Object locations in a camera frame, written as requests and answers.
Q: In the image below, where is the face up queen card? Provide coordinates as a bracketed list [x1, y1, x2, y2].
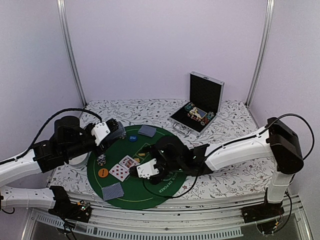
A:
[119, 155, 140, 169]

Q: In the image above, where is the green round poker mat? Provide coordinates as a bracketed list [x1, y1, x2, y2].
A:
[87, 125, 186, 210]

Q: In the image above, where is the aluminium poker chip case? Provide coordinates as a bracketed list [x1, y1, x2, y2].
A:
[169, 71, 225, 137]

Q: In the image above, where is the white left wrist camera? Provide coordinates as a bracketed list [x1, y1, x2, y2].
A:
[91, 118, 118, 146]

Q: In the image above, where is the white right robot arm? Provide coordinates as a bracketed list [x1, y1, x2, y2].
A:
[149, 117, 305, 218]

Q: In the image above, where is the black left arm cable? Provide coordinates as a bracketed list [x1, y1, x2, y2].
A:
[0, 107, 103, 163]

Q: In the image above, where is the white ceramic bowl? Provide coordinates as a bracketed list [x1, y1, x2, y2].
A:
[68, 153, 89, 168]

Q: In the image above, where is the blue small blind button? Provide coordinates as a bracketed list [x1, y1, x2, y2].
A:
[128, 135, 138, 142]

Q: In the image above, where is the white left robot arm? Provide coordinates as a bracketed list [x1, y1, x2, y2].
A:
[0, 116, 123, 217]

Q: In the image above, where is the aluminium frame post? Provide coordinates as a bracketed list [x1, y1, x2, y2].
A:
[245, 0, 275, 108]
[56, 0, 87, 107]

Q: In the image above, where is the right aluminium frame post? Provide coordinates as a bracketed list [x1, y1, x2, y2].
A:
[245, 0, 275, 108]

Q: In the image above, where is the short green chip row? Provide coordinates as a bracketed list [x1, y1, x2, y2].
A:
[184, 102, 195, 113]

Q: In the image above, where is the left aluminium frame post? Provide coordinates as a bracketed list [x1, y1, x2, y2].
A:
[56, 0, 87, 107]

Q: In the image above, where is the long mixed chip row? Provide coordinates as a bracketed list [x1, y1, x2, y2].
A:
[200, 111, 216, 126]

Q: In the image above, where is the front aluminium rail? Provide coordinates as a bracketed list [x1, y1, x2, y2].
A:
[27, 193, 305, 238]

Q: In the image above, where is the face up red nine card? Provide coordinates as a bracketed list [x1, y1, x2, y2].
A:
[109, 163, 130, 182]

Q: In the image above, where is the red dice row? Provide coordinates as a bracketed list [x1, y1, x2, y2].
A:
[187, 113, 202, 122]

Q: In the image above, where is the orange big blind button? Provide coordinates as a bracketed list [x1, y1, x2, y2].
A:
[98, 168, 109, 178]

